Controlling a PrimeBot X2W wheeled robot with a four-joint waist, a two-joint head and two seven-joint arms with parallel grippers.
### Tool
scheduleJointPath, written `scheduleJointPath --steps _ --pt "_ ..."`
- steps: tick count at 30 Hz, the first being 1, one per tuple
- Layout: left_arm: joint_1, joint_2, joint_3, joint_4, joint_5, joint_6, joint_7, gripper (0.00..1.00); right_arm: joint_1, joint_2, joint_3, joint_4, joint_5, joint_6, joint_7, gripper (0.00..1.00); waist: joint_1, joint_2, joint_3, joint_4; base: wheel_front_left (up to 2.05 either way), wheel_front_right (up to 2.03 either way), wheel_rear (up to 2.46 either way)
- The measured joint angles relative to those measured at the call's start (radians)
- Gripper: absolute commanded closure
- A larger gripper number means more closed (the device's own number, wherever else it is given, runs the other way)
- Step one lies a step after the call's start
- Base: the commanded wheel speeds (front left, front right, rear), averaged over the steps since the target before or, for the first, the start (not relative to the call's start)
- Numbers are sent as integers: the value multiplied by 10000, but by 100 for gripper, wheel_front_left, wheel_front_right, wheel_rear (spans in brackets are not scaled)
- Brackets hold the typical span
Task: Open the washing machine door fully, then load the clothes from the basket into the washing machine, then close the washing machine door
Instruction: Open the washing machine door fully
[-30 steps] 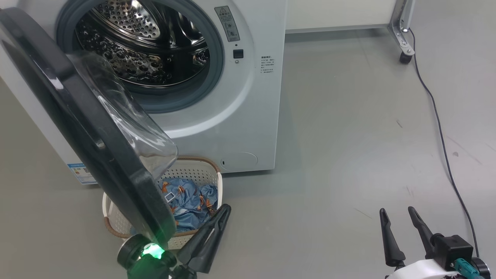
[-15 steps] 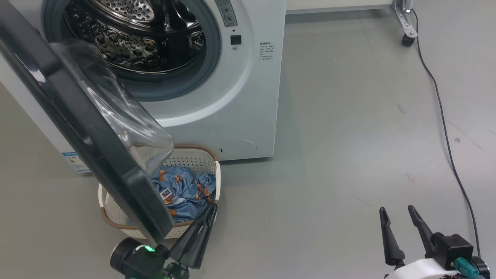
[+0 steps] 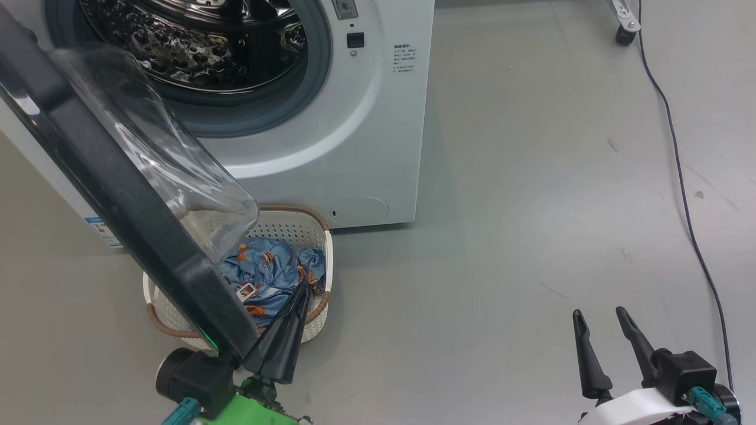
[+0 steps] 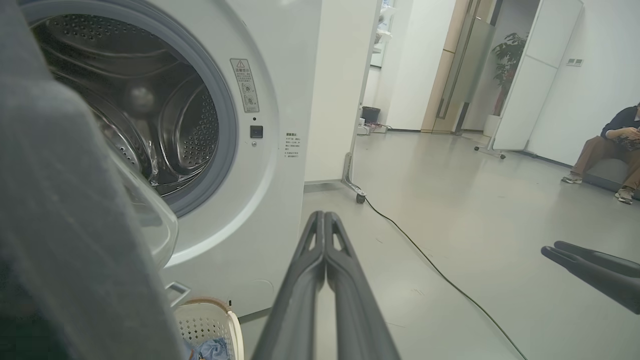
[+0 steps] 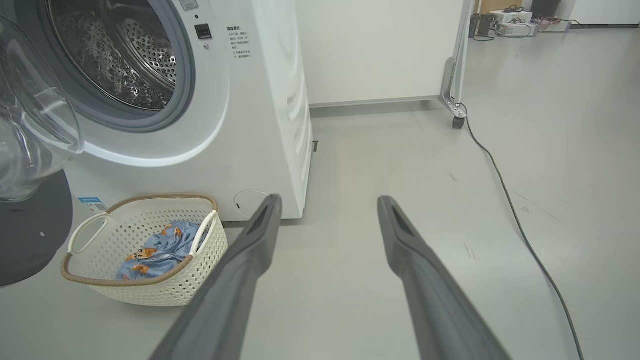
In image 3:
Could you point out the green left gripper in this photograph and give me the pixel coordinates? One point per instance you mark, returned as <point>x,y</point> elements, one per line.
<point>248,413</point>

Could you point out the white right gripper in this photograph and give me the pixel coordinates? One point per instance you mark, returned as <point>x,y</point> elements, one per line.
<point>632,410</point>

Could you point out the blue bear print garment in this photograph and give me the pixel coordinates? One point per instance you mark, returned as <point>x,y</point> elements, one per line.
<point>266,271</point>

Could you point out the washing machine door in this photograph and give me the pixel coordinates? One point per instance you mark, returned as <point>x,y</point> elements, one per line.
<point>118,200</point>

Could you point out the white front-load washing machine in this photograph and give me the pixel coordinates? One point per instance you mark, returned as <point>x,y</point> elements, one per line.
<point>366,147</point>

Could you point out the teal connector plug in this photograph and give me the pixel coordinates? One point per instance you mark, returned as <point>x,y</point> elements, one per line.
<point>180,413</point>

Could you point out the white perforated basket brown rim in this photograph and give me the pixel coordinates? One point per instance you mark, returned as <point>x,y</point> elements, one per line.
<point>295,230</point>

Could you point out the blue energy label sticker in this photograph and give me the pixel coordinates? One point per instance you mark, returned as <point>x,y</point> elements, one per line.
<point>103,231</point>

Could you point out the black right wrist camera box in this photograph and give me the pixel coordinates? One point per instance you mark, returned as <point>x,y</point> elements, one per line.
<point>685,375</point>

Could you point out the metal frame leg with caster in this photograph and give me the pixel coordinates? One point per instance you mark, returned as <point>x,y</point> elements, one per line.
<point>625,26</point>

